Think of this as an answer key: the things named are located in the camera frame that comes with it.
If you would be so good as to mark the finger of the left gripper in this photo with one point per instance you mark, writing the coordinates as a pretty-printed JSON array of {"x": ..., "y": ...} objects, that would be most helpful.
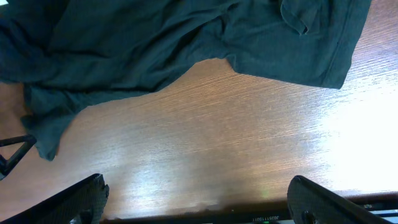
[{"x": 7, "y": 165}]

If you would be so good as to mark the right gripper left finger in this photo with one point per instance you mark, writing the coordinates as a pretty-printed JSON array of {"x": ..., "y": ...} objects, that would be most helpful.
[{"x": 83, "y": 202}]

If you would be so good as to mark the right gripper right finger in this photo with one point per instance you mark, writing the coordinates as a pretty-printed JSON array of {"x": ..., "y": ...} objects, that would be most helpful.
[{"x": 310, "y": 203}]

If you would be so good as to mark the dark green t-shirt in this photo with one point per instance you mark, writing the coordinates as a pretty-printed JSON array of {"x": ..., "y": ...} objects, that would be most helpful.
[{"x": 73, "y": 54}]

